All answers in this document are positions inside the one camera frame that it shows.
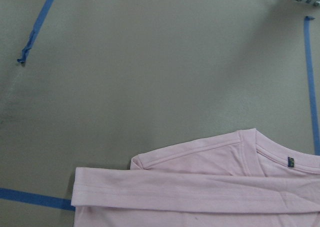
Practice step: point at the pink Snoopy t-shirt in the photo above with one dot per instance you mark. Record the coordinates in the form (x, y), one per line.
(238, 179)

